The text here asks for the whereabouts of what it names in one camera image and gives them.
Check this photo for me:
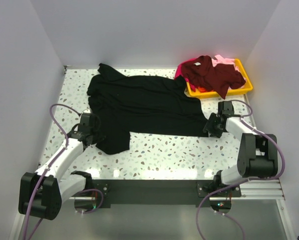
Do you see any black t shirt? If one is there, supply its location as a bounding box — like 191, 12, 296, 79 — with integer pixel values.
87, 63, 208, 155

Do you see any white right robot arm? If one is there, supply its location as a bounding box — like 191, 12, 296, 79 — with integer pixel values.
203, 101, 279, 197

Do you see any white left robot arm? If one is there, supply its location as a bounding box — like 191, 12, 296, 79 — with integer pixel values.
18, 109, 102, 220

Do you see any orange red garment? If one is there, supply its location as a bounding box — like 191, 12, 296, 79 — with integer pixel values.
196, 87, 214, 93

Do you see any maroon t shirt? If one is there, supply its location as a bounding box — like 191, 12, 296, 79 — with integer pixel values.
180, 55, 246, 99

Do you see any yellow plastic tray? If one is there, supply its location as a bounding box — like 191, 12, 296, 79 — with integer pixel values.
178, 55, 253, 99

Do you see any magenta t shirt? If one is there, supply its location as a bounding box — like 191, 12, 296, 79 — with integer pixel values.
174, 58, 196, 82

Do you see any light pink t shirt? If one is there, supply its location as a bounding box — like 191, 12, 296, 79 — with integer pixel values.
211, 54, 246, 85

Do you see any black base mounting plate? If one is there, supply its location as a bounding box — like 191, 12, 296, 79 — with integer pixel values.
71, 178, 242, 209

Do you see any aluminium frame rail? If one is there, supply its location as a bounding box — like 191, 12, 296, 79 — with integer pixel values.
240, 179, 285, 200

